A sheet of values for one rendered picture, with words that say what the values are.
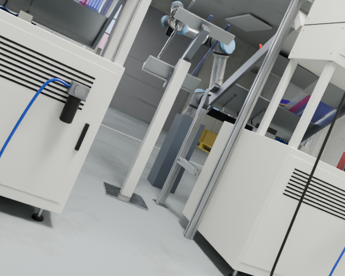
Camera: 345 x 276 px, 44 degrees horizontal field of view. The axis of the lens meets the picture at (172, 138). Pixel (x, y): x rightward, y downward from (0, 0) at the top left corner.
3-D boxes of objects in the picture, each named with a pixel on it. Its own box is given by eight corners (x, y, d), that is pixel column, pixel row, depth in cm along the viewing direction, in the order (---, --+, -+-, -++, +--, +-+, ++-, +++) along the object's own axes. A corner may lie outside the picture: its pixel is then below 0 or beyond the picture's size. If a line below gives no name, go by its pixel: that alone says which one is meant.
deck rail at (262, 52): (208, 104, 261) (208, 97, 264) (211, 105, 261) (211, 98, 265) (292, 27, 209) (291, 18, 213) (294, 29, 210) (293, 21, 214)
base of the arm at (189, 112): (178, 113, 322) (184, 101, 322) (195, 121, 328) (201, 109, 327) (185, 116, 308) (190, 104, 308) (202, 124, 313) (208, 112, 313)
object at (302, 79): (251, 68, 234) (251, 62, 237) (338, 115, 258) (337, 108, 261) (294, 28, 210) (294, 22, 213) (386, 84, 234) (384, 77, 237)
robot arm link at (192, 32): (213, 34, 312) (162, 10, 280) (224, 36, 304) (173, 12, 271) (208, 50, 313) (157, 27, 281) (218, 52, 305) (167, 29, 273)
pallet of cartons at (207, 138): (241, 167, 1000) (249, 149, 998) (206, 153, 968) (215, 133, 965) (218, 154, 1129) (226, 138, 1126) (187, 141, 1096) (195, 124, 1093)
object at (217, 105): (211, 105, 261) (211, 97, 266) (293, 145, 285) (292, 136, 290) (212, 104, 261) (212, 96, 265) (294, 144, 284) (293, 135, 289)
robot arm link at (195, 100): (196, 107, 326) (203, 91, 325) (207, 112, 316) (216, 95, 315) (185, 102, 318) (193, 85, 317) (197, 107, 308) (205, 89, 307)
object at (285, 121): (212, 101, 262) (212, 97, 264) (294, 141, 286) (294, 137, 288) (231, 84, 248) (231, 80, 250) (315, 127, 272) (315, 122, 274)
